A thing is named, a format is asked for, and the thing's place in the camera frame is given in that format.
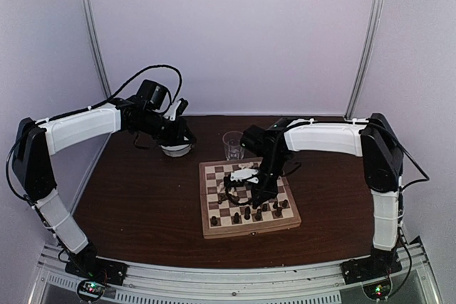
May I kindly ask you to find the aluminium frame post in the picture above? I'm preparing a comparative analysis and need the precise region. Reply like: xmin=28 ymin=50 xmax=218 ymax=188
xmin=73 ymin=0 xmax=120 ymax=122
xmin=344 ymin=0 xmax=385 ymax=120

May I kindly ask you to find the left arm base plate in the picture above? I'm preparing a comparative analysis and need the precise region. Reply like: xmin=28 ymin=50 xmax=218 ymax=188
xmin=65 ymin=258 xmax=128 ymax=285

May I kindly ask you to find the aluminium frame post right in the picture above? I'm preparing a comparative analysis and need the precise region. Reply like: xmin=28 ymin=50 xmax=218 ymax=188
xmin=344 ymin=0 xmax=385 ymax=120

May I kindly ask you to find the dark chess pawn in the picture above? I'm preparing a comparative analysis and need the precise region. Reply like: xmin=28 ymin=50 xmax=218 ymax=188
xmin=275 ymin=206 xmax=282 ymax=218

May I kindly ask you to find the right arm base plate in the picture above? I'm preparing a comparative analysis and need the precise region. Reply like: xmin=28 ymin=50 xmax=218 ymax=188
xmin=341 ymin=256 xmax=403 ymax=285

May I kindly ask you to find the wooden chess board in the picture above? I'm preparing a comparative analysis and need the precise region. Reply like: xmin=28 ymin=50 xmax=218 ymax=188
xmin=199 ymin=157 xmax=301 ymax=239

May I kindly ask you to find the aluminium front rail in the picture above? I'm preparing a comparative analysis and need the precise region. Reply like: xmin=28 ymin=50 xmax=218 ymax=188
xmin=25 ymin=243 xmax=443 ymax=303

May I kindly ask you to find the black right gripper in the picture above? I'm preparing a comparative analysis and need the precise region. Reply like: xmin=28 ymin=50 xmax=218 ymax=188
xmin=251 ymin=152 xmax=288 ymax=206

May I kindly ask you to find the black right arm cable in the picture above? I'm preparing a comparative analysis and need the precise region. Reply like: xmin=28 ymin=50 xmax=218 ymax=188
xmin=222 ymin=118 xmax=430 ymax=207

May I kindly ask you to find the aluminium frame post left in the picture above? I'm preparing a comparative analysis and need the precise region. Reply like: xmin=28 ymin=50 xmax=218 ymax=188
xmin=73 ymin=0 xmax=120 ymax=122

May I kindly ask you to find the clear drinking glass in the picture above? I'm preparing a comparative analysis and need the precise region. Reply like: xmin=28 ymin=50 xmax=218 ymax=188
xmin=222 ymin=131 xmax=245 ymax=161

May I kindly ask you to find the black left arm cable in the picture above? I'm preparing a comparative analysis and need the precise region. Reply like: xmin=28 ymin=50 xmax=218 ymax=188
xmin=5 ymin=64 xmax=185 ymax=209

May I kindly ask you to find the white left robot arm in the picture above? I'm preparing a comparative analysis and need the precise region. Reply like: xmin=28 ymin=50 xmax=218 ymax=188
xmin=11 ymin=80 xmax=197 ymax=278

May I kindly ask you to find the pile of dark chess pieces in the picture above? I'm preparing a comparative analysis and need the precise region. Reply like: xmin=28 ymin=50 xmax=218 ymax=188
xmin=217 ymin=193 xmax=239 ymax=204

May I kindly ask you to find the pile of white chess pieces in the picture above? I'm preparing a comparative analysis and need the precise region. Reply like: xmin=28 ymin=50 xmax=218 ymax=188
xmin=224 ymin=162 xmax=259 ymax=187

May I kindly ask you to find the white scalloped bowl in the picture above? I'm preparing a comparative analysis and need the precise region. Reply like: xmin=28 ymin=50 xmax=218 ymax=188
xmin=160 ymin=144 xmax=192 ymax=158

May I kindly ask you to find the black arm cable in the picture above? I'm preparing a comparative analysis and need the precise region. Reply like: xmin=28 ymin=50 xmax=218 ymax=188
xmin=222 ymin=118 xmax=430 ymax=207
xmin=5 ymin=64 xmax=185 ymax=209

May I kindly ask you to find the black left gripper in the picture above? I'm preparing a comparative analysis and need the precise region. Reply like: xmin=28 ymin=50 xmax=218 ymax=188
xmin=135 ymin=110 xmax=197 ymax=147

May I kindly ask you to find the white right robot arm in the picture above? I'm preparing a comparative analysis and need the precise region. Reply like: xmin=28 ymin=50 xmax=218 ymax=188
xmin=229 ymin=113 xmax=404 ymax=277

